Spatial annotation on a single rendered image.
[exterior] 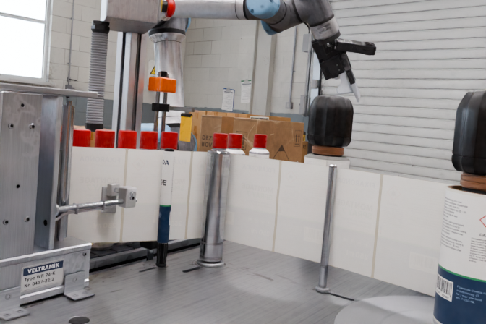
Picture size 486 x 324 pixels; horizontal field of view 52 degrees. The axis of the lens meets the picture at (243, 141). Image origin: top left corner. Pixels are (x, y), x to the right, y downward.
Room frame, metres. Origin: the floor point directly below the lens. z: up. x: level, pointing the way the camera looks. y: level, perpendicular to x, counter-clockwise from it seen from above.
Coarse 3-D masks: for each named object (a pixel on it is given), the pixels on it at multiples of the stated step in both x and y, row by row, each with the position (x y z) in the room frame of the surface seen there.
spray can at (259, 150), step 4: (256, 136) 1.25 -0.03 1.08; (260, 136) 1.25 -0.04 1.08; (264, 136) 1.25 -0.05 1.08; (256, 140) 1.25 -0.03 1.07; (260, 140) 1.25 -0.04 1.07; (264, 140) 1.25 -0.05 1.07; (256, 144) 1.25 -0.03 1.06; (260, 144) 1.25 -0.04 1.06; (264, 144) 1.25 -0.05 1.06; (252, 148) 1.26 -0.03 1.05; (256, 148) 1.25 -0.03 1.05; (260, 148) 1.25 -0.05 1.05; (264, 148) 1.26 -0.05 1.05; (252, 152) 1.25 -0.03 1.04; (256, 152) 1.24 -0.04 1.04; (260, 152) 1.24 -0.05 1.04; (264, 152) 1.24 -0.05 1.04; (268, 152) 1.26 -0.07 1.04; (256, 156) 1.24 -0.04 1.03; (260, 156) 1.24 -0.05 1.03; (264, 156) 1.24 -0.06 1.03; (268, 156) 1.26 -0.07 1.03
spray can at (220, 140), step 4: (216, 136) 1.11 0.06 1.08; (220, 136) 1.11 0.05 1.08; (224, 136) 1.11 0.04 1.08; (216, 140) 1.11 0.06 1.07; (220, 140) 1.11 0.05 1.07; (224, 140) 1.11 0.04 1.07; (216, 144) 1.11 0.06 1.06; (220, 144) 1.11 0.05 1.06; (224, 144) 1.11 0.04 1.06; (216, 148) 1.11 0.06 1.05; (220, 148) 1.11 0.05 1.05; (224, 148) 1.11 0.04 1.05
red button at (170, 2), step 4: (168, 0) 0.97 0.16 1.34; (172, 0) 0.97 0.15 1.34; (164, 4) 0.97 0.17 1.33; (168, 4) 0.96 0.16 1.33; (172, 4) 0.96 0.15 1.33; (164, 8) 0.97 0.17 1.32; (168, 8) 0.96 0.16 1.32; (172, 8) 0.96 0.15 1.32; (168, 12) 0.97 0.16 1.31; (172, 12) 0.97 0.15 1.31; (168, 16) 0.98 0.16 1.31
